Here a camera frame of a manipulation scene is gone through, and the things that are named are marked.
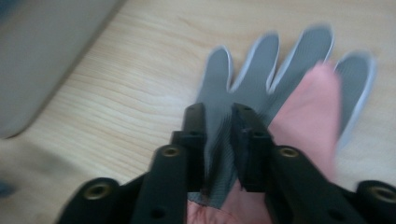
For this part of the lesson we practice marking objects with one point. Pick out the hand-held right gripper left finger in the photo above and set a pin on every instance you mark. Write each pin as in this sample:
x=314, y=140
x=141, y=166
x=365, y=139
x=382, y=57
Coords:
x=174, y=174

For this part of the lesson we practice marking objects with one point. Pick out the grey-rimmed clear plastic bin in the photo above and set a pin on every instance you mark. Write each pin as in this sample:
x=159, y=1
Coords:
x=40, y=62

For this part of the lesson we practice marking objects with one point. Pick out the pink glove with grey palm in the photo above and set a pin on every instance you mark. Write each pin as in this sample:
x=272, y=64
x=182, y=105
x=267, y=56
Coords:
x=258, y=65

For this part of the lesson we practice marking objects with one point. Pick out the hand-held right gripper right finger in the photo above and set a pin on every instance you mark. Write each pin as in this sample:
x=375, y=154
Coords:
x=264, y=168

